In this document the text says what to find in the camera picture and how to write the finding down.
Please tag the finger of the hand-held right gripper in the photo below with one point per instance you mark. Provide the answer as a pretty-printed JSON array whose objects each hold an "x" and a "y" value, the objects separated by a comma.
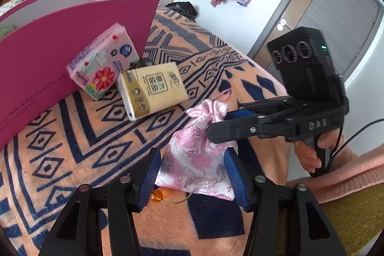
[
  {"x": 234, "y": 130},
  {"x": 240, "y": 115}
]

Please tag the black tissue pack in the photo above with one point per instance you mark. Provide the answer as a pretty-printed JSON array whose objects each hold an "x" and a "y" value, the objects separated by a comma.
[{"x": 145, "y": 62}]

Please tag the pink floral tissue pack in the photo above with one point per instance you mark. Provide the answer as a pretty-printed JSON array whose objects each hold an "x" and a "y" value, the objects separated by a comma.
[{"x": 102, "y": 64}]

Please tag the pile of dark clothes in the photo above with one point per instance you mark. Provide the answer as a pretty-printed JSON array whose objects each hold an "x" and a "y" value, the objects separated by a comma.
[{"x": 183, "y": 8}]

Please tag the pink cardboard box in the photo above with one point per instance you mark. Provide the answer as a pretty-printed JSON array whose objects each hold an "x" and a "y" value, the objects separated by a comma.
[{"x": 60, "y": 40}]

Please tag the person's right forearm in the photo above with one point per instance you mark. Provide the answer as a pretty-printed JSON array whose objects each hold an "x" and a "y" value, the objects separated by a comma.
[{"x": 354, "y": 172}]

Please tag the white dotted pillow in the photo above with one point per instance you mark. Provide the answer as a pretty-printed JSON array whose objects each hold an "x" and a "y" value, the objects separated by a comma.
[{"x": 10, "y": 4}]

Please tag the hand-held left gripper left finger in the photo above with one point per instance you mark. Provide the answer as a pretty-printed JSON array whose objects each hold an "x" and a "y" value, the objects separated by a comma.
[{"x": 150, "y": 176}]

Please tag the person's yellow garment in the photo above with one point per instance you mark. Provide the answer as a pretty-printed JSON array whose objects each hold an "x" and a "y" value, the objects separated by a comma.
[{"x": 360, "y": 220}]

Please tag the person's right hand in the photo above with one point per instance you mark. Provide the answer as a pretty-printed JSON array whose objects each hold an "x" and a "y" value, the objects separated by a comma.
[{"x": 303, "y": 154}]

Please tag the yellow tissue pack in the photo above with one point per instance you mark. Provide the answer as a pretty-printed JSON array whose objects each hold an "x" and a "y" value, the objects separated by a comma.
[{"x": 153, "y": 88}]

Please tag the orange patterned blanket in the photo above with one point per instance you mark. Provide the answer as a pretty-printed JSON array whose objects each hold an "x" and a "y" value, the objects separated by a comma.
[{"x": 90, "y": 154}]

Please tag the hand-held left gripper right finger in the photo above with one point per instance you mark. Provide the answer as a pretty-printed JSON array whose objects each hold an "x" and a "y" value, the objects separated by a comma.
[{"x": 235, "y": 181}]

